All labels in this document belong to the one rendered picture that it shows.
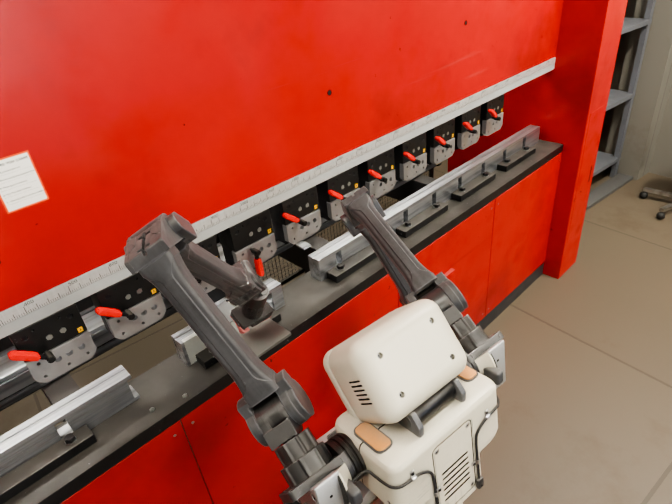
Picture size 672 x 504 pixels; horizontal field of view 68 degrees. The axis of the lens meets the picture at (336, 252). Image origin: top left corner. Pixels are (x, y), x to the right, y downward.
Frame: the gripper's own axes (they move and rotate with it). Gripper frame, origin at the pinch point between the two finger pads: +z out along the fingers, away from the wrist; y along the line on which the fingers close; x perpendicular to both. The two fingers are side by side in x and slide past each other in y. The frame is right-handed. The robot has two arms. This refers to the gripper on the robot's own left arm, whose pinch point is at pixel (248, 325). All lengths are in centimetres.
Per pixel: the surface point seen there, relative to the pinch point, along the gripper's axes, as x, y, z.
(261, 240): -19.8, -18.3, -6.1
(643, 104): -1, -385, 41
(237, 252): -19.8, -9.2, -6.1
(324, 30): -47, -53, -54
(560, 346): 76, -160, 73
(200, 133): -38, -6, -39
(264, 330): 3.4, -3.5, 1.1
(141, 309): -18.2, 22.7, -4.5
